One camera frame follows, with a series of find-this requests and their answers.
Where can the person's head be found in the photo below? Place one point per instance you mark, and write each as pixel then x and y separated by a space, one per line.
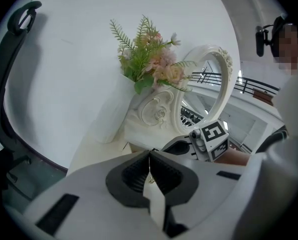
pixel 291 49

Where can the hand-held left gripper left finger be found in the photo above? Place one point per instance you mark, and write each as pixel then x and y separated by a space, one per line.
pixel 89 184

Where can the artificial pink flower bouquet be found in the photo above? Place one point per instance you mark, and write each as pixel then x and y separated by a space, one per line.
pixel 148 64

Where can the black metal railing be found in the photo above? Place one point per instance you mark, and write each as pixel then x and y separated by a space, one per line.
pixel 258 85

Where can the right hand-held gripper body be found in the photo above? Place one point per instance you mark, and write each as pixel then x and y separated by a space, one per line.
pixel 214 136

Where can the black head-worn camera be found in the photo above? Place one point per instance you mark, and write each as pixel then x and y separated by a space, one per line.
pixel 266 37

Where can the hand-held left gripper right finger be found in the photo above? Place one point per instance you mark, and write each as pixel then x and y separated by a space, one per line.
pixel 208 184

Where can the person's white shirt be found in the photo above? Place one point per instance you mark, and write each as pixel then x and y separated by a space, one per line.
pixel 297 104

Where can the white ornate vanity mirror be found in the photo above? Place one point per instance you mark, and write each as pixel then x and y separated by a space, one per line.
pixel 161 104

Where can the person's right forearm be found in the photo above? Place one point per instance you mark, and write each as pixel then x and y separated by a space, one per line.
pixel 234 157

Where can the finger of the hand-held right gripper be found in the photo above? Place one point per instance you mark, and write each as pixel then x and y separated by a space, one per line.
pixel 175 144

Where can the white ribbed vase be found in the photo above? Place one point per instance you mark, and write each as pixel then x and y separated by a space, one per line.
pixel 113 111

